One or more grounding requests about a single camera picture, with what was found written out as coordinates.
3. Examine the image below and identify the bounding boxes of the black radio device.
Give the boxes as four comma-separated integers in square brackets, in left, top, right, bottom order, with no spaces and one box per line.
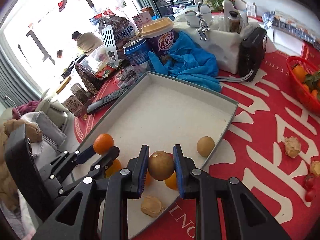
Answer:
[238,27,267,82]

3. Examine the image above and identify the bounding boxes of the grey white tray box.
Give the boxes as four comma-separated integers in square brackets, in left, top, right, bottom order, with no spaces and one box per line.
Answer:
[72,71,239,240]

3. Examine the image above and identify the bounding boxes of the black remote control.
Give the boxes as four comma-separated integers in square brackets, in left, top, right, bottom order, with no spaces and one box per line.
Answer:
[87,86,131,115]

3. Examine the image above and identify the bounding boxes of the small orange kumquat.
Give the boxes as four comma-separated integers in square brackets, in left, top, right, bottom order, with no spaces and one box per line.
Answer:
[164,172,178,191]
[105,159,122,178]

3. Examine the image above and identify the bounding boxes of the white foam box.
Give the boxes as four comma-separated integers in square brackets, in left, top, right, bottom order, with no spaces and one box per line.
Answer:
[173,0,258,75]

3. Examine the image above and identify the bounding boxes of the white slotted spatula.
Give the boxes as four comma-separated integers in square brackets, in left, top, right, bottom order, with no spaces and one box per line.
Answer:
[102,25,119,68]

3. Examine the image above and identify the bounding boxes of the large orange mandarin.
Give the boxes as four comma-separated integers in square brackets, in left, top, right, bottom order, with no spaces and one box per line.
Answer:
[93,133,114,155]

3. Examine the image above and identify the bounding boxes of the red plastic fruit basket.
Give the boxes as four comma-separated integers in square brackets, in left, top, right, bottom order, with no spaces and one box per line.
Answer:
[286,56,319,116]

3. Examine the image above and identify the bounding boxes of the brown longan fruit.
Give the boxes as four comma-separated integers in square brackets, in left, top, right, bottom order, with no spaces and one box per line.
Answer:
[148,151,175,181]
[196,136,215,157]

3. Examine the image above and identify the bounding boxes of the blue rubber gloves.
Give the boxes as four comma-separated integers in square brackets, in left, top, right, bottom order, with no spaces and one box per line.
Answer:
[149,31,221,93]

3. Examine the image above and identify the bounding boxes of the bag of nuts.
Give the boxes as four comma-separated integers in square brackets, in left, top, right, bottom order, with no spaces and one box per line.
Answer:
[74,62,102,96]

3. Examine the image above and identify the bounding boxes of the purple milk tea cup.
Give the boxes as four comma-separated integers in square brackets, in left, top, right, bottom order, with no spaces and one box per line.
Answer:
[140,17,176,62]

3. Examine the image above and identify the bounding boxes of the blue drink can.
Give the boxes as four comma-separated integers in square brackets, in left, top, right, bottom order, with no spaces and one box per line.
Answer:
[123,36,151,77]

